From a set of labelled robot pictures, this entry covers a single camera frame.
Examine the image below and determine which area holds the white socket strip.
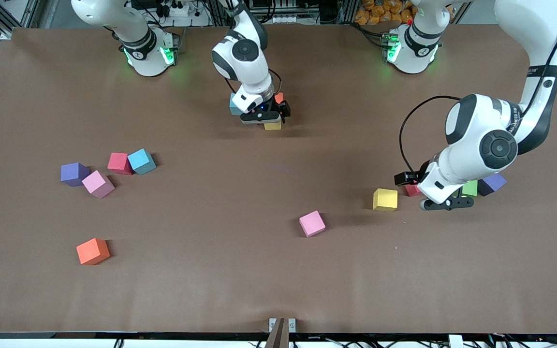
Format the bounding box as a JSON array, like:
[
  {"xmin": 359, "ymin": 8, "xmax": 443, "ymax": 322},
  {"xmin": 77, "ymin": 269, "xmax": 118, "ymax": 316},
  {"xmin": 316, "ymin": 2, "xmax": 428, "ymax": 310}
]
[{"xmin": 252, "ymin": 0, "xmax": 313, "ymax": 25}]

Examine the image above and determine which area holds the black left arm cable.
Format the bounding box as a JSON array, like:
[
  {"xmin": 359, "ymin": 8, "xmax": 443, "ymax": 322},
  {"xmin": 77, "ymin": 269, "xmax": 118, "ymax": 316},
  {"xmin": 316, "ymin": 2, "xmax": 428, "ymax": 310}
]
[{"xmin": 399, "ymin": 95, "xmax": 463, "ymax": 174}]

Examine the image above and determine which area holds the purple foam cube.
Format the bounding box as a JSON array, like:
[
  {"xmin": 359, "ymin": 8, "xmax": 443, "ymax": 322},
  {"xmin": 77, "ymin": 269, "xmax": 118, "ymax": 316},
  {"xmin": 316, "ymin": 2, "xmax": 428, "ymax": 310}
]
[
  {"xmin": 60, "ymin": 162, "xmax": 90, "ymax": 187},
  {"xmin": 478, "ymin": 173, "xmax": 507, "ymax": 197}
]

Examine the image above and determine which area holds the small metal bracket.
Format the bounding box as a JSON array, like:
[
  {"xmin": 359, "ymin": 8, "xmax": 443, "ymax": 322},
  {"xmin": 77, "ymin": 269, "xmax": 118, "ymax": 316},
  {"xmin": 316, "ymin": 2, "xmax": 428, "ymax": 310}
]
[{"xmin": 269, "ymin": 318, "xmax": 296, "ymax": 333}]

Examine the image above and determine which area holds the aluminium frame profile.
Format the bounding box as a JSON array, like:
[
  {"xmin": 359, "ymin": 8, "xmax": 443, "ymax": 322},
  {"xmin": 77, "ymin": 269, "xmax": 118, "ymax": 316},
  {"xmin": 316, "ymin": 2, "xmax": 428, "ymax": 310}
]
[{"xmin": 0, "ymin": 0, "xmax": 42, "ymax": 39}]

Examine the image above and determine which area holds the white power strip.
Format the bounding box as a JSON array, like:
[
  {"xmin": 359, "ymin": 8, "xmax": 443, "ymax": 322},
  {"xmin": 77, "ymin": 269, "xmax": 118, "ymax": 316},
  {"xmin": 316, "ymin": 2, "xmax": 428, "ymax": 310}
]
[{"xmin": 160, "ymin": 2, "xmax": 211, "ymax": 27}]

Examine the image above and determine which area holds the green foam cube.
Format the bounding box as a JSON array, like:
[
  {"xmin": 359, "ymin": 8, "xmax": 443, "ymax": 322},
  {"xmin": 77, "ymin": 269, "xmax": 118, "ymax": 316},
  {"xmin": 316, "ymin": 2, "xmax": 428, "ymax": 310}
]
[{"xmin": 455, "ymin": 180, "xmax": 479, "ymax": 198}]

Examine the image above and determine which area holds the brown camera mount post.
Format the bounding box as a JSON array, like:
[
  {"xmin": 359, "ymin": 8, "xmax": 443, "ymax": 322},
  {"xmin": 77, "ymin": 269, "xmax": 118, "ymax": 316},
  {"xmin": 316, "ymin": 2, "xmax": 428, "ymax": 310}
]
[{"xmin": 265, "ymin": 318, "xmax": 290, "ymax": 348}]

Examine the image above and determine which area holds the bag of orange items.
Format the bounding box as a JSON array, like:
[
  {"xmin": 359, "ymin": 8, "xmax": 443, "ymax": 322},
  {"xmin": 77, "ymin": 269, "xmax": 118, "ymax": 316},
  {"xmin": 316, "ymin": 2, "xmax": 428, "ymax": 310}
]
[{"xmin": 354, "ymin": 0, "xmax": 414, "ymax": 26}]

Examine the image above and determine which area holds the pink foam cube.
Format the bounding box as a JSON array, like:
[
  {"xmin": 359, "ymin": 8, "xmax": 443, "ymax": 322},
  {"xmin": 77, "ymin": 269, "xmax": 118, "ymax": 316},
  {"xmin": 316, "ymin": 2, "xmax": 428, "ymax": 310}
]
[
  {"xmin": 299, "ymin": 210, "xmax": 326, "ymax": 238},
  {"xmin": 82, "ymin": 170, "xmax": 116, "ymax": 198}
]

